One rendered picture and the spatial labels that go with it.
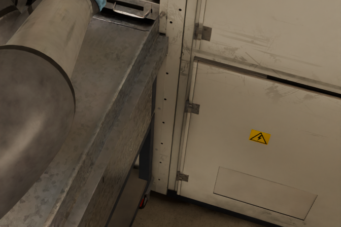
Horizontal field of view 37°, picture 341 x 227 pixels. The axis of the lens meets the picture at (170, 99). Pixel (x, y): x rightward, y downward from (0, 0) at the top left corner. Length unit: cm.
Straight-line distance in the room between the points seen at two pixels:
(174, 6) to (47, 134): 94
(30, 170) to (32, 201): 67
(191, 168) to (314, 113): 55
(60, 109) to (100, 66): 88
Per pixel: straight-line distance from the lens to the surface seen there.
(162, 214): 205
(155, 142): 182
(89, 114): 124
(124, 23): 147
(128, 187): 191
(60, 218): 106
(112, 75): 132
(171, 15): 138
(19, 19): 100
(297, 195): 183
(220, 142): 168
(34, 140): 45
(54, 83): 47
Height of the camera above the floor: 181
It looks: 49 degrees down
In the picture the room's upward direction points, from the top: 5 degrees clockwise
